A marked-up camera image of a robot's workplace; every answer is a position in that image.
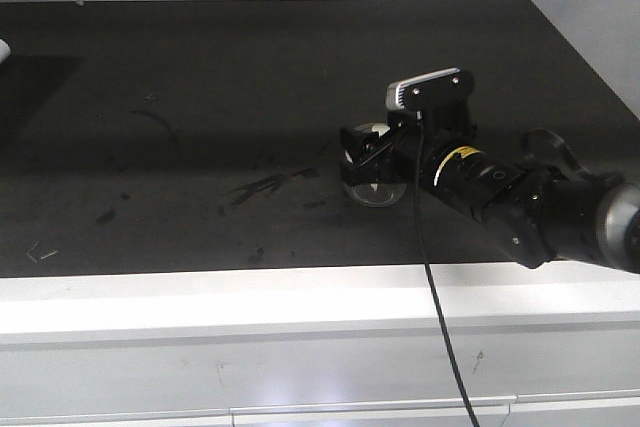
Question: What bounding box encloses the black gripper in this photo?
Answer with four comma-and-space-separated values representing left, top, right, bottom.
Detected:
340, 100, 478, 197

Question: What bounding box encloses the glass jar with white lid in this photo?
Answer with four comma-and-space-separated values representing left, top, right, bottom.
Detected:
343, 123, 407, 208

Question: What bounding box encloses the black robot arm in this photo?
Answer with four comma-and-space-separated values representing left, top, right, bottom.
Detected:
340, 102, 639, 273

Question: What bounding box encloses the white fume hood cabinet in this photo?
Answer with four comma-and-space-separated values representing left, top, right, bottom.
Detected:
1, 0, 639, 426

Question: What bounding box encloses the black camera cable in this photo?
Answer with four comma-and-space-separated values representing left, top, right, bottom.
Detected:
413, 109, 481, 427

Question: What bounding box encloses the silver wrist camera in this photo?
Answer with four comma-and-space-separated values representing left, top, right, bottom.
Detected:
385, 67, 475, 112

